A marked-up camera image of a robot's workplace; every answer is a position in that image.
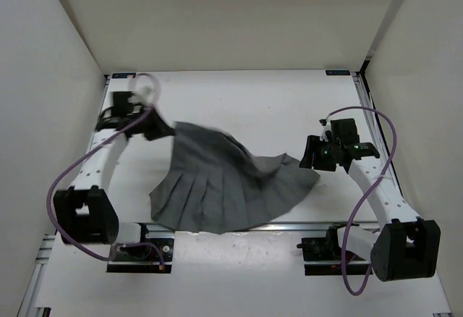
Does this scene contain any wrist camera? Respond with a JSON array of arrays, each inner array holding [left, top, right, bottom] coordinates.
[[319, 118, 360, 146], [135, 85, 156, 103]]

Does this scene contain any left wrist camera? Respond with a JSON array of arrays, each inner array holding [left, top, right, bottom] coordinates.
[[135, 85, 156, 103]]

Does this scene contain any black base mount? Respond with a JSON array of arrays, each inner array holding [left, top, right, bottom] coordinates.
[[297, 224, 373, 276], [106, 223, 174, 274]]

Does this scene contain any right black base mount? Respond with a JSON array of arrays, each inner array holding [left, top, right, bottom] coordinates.
[[297, 224, 373, 276]]

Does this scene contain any right blue corner label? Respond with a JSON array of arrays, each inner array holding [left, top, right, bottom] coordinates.
[[326, 69, 351, 76]]

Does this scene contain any blue corner label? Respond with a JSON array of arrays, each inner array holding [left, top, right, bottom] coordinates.
[[111, 72, 137, 79], [326, 69, 351, 76]]

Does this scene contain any grey pleated skirt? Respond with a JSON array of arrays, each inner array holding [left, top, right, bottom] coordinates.
[[150, 122, 320, 234]]

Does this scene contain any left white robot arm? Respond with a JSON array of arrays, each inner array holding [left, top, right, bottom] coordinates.
[[53, 91, 174, 259]]

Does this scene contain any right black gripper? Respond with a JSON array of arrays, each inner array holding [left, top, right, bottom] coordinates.
[[298, 135, 339, 172]]

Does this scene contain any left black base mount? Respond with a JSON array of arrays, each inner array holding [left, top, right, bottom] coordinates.
[[106, 223, 174, 274]]

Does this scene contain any left blue corner label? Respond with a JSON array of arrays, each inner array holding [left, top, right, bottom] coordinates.
[[111, 72, 137, 79]]

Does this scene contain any aluminium frame rail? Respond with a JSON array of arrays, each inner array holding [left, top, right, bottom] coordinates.
[[352, 72, 382, 147]]

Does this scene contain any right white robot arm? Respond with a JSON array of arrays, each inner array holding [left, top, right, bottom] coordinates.
[[298, 135, 441, 282]]

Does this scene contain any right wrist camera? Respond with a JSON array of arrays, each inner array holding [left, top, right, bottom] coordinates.
[[319, 118, 360, 146]]

